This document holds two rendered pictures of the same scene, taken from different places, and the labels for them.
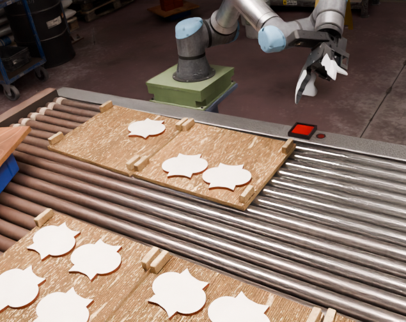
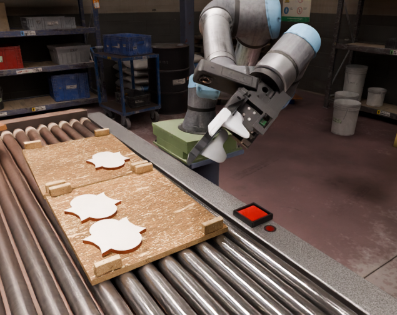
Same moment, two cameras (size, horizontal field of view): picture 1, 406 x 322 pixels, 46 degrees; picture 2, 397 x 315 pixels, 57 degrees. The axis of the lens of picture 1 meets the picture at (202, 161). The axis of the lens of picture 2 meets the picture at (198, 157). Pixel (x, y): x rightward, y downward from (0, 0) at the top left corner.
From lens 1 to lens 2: 79 cm
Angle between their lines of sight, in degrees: 19
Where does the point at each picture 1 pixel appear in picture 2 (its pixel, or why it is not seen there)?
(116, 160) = (50, 179)
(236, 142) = (169, 201)
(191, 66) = (194, 117)
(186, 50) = (192, 100)
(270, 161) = (179, 236)
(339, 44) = (274, 100)
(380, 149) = (331, 274)
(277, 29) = not seen: hidden behind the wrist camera
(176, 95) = (170, 142)
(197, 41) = not seen: hidden behind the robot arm
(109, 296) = not seen: outside the picture
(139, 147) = (82, 174)
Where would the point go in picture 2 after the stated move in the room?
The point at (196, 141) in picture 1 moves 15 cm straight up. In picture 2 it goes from (135, 187) to (131, 140)
